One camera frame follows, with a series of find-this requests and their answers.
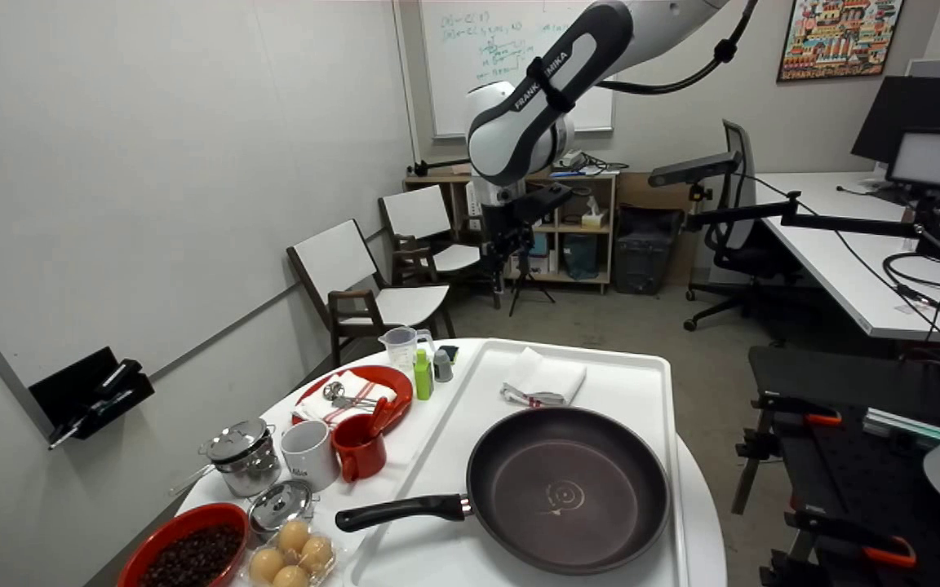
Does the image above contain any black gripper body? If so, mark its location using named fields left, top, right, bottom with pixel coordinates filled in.
left=482, top=186, right=574, bottom=254

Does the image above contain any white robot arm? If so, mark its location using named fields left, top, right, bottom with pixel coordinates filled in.
left=466, top=0, right=750, bottom=254

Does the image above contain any black frying pan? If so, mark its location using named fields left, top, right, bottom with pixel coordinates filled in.
left=334, top=409, right=669, bottom=578

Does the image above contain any wooden shelf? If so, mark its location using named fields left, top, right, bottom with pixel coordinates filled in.
left=528, top=167, right=621, bottom=290

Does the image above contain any folding chair far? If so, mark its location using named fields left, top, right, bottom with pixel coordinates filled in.
left=382, top=186, right=482, bottom=284

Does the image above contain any grey salt shaker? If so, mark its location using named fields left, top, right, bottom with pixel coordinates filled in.
left=436, top=347, right=457, bottom=383

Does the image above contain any green bottle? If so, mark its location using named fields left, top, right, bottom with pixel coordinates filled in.
left=416, top=351, right=436, bottom=402

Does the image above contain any white measuring cup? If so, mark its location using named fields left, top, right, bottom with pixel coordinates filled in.
left=379, top=327, right=428, bottom=373

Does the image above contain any whiteboard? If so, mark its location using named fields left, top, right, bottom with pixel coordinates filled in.
left=422, top=0, right=588, bottom=139

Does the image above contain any red plate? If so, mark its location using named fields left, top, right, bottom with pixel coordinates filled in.
left=290, top=367, right=412, bottom=435

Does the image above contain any white plastic tray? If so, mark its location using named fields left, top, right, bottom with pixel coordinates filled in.
left=339, top=339, right=683, bottom=587

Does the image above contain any napkin on red plate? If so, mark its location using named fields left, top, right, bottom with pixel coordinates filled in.
left=320, top=377, right=379, bottom=411

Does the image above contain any round white table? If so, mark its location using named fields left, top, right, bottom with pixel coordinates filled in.
left=174, top=336, right=733, bottom=587

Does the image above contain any black office chair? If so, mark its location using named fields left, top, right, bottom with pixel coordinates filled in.
left=649, top=120, right=800, bottom=329

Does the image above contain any red mug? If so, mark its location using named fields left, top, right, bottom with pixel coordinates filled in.
left=330, top=414, right=387, bottom=482

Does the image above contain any white mug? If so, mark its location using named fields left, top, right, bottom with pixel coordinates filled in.
left=280, top=421, right=338, bottom=491

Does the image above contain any metal canister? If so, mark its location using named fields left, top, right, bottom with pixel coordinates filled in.
left=207, top=421, right=280, bottom=499

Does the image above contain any right orange clamp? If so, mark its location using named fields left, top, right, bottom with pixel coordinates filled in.
left=750, top=393, right=848, bottom=431

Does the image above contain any orange clamp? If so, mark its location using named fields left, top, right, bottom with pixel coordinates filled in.
left=784, top=504, right=921, bottom=573
left=750, top=393, right=848, bottom=431

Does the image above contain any plastic container of buns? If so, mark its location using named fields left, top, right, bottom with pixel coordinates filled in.
left=245, top=518, right=339, bottom=587

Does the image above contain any white desk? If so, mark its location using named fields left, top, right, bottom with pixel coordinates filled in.
left=753, top=173, right=940, bottom=342

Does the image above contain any computer monitor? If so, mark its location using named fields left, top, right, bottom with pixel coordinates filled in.
left=851, top=77, right=940, bottom=201

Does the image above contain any red bowl of beans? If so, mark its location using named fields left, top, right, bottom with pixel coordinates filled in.
left=114, top=504, right=252, bottom=587

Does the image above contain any left orange clamp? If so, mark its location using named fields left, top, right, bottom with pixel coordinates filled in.
left=784, top=504, right=921, bottom=573

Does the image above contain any colourful wall poster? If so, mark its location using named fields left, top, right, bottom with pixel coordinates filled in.
left=776, top=0, right=906, bottom=81

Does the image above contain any black wall holder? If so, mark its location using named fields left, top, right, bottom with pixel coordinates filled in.
left=32, top=351, right=154, bottom=447

